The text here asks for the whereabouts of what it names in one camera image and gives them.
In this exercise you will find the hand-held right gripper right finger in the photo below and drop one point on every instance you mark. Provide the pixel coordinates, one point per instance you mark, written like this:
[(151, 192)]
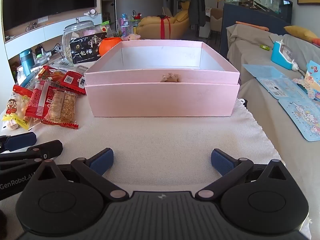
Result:
[(221, 161)]

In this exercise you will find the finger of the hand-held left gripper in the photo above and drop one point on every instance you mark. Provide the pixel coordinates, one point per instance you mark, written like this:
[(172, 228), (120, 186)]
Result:
[(21, 141), (48, 148)]

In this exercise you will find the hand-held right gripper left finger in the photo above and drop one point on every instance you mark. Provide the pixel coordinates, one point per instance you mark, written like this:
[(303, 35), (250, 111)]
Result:
[(102, 163)]

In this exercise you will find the clear biscuit packet red edges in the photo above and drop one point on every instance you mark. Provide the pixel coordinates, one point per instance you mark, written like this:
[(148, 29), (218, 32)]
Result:
[(61, 107)]

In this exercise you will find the clear plastic snack packet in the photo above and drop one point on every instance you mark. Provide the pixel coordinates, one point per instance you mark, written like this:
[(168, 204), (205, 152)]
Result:
[(63, 64)]

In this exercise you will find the pink gift box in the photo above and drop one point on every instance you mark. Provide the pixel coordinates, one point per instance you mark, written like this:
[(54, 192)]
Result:
[(160, 100)]

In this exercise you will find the yellow cartoon snack packet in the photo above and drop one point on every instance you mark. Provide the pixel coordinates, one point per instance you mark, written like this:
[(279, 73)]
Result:
[(12, 110)]

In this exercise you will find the red silver striped snack packet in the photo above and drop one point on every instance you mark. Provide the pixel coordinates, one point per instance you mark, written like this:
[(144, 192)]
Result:
[(40, 100)]

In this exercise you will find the white woven table cloth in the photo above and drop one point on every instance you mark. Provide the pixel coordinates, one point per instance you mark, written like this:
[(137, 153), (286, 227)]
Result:
[(150, 142)]

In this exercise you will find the small glass jar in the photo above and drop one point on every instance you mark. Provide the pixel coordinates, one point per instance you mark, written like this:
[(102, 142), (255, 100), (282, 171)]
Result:
[(20, 74)]

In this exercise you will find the red snack packet white label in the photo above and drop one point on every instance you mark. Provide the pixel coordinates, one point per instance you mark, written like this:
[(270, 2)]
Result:
[(72, 81)]

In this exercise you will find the red orange snack packet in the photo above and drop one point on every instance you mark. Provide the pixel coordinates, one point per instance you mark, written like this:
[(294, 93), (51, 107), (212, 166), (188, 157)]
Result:
[(50, 74)]

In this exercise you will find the teal thermos bottle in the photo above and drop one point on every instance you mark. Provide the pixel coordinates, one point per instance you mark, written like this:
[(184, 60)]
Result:
[(26, 60)]

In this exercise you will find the blue cartoon printed card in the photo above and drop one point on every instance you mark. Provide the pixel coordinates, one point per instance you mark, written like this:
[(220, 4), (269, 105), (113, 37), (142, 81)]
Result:
[(300, 117)]

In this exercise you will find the light blue flat card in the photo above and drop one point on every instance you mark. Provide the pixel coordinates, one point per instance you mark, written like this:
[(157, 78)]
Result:
[(270, 80)]

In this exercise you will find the black printed box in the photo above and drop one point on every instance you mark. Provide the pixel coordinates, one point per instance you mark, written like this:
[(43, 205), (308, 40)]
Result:
[(85, 50)]

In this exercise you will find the white television cabinet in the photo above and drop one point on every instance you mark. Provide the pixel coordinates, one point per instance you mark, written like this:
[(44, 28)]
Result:
[(50, 31)]

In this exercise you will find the small bicycle model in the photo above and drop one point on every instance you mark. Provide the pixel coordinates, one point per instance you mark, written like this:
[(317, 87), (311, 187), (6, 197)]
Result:
[(31, 26)]

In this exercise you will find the large glass jar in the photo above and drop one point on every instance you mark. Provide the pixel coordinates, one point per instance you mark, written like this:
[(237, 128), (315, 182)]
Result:
[(75, 33)]

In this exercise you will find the orange pumpkin bowl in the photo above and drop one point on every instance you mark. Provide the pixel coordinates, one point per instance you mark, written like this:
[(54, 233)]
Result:
[(107, 45)]

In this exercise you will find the grey covered sofa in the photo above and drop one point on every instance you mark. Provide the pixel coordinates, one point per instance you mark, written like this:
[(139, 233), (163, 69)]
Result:
[(250, 45)]

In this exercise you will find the blue white toy device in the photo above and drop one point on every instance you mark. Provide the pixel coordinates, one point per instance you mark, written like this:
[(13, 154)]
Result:
[(278, 55)]

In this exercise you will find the small green toy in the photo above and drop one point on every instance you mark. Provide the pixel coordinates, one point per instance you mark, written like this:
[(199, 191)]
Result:
[(265, 47)]

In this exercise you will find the blue picture books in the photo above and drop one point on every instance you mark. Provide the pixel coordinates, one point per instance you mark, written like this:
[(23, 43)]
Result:
[(312, 72)]

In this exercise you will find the pink plush toy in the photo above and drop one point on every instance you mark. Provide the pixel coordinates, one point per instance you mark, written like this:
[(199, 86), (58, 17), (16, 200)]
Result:
[(131, 37)]

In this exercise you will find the beige dining chair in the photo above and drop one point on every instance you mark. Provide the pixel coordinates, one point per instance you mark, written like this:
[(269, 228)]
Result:
[(216, 22)]

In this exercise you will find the pink blue kids bottle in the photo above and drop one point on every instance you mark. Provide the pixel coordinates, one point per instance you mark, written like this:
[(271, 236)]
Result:
[(124, 25)]

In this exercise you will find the black television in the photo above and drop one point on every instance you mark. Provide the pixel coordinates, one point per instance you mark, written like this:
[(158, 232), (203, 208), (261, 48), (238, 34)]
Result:
[(50, 2)]

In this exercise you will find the yellow sofa red ribbon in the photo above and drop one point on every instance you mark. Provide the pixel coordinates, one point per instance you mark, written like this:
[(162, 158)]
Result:
[(155, 27)]

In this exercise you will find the yellow cushion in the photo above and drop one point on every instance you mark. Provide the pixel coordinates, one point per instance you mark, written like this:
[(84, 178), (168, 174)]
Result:
[(300, 32)]

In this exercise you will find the orange cushion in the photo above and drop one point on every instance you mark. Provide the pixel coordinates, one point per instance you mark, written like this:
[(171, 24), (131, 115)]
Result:
[(316, 41)]

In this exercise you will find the dark coat on rack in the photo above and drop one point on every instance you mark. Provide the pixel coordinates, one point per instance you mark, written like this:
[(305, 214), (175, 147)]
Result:
[(195, 7)]

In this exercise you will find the glass fish tank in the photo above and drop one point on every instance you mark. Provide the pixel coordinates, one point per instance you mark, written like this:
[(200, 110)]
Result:
[(262, 0)]

